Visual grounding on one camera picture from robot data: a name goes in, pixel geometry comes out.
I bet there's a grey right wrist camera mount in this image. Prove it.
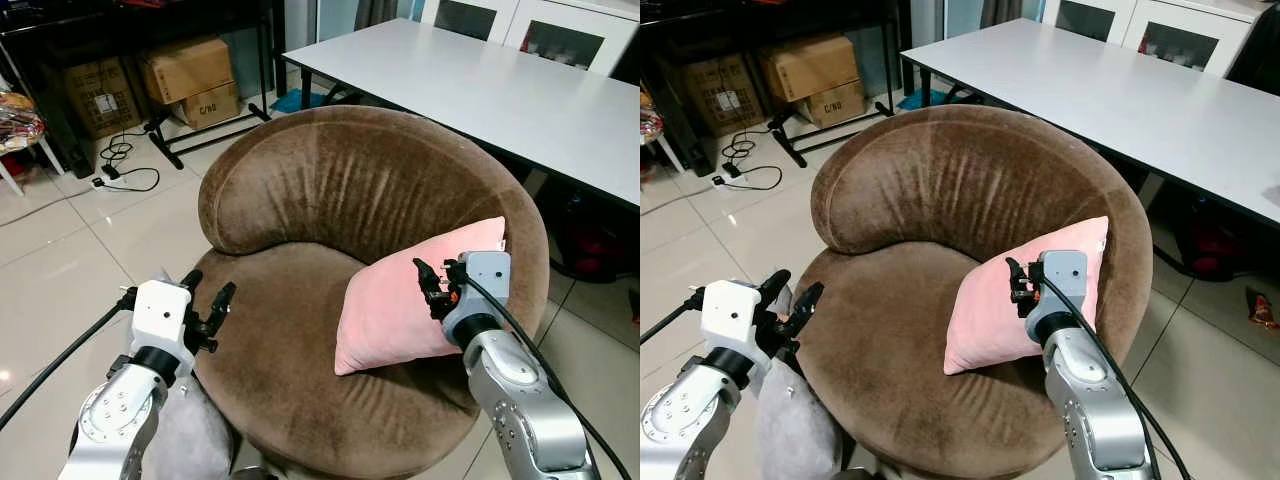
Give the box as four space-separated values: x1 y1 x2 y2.
455 250 512 313
1040 250 1089 313

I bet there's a printed brown cardboard box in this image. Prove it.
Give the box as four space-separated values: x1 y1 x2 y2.
680 55 768 137
62 57 143 140

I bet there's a black metal rack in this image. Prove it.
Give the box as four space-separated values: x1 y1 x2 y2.
0 0 287 173
640 0 912 170

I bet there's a black coiled power cable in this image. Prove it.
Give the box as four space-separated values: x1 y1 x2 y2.
718 128 784 192
96 128 162 194

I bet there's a colourful patterned bag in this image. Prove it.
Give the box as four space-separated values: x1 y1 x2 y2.
0 90 47 157
640 93 667 147

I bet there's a grey fabric pillow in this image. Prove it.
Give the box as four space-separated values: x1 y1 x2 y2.
752 284 846 480
138 376 241 480

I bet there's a brown round velvet sofa chair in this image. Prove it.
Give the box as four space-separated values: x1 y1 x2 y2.
190 105 551 479
795 104 1155 479

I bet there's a white table with black legs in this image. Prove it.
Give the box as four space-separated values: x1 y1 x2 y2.
900 18 1280 227
283 18 641 208

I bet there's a black and red bag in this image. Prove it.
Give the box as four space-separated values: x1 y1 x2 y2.
1152 185 1263 284
553 183 641 284

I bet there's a white cabinet with glass doors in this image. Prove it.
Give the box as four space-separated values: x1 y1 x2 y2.
1040 0 1273 77
419 0 641 77

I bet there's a red snack packet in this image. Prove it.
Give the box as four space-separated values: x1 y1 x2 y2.
1246 287 1280 332

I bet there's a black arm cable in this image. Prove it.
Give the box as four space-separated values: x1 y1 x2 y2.
464 274 633 480
0 288 138 433
640 288 707 347
1040 274 1193 480

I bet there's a pink square pillow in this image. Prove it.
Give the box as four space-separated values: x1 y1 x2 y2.
943 216 1110 377
334 216 508 377

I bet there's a large plain cardboard box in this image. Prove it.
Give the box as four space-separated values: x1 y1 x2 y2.
759 35 862 102
139 38 237 105

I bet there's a small lettered cardboard box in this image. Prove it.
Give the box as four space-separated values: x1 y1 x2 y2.
799 80 869 129
171 83 244 130

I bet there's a grey curtain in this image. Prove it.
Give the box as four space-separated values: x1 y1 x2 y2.
354 0 400 32
979 0 1024 29

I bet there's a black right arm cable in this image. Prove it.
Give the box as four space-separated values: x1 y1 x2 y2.
1040 274 1193 480
464 274 633 480

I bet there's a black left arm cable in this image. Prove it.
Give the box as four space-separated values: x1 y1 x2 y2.
640 288 707 347
0 288 138 433

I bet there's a teal cloth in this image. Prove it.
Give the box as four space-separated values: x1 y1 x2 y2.
896 88 949 112
270 88 327 115

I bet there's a white stool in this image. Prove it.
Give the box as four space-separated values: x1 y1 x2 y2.
0 132 65 197
640 135 688 177

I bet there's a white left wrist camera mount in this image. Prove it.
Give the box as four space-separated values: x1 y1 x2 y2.
700 281 765 353
130 280 194 353

